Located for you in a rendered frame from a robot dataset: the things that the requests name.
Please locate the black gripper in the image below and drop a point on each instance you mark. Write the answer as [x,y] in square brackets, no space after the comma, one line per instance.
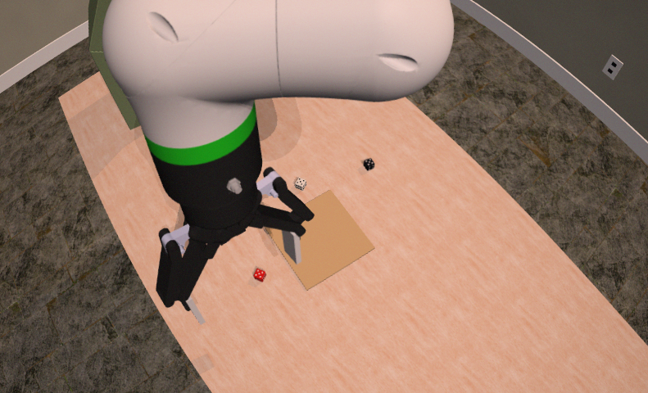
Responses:
[203,243]

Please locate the tan square mat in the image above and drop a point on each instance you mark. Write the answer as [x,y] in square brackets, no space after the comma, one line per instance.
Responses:
[332,241]

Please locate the red die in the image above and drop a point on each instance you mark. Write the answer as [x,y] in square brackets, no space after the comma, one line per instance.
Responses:
[259,275]

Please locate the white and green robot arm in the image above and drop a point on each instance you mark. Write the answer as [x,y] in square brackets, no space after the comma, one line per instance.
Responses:
[189,68]

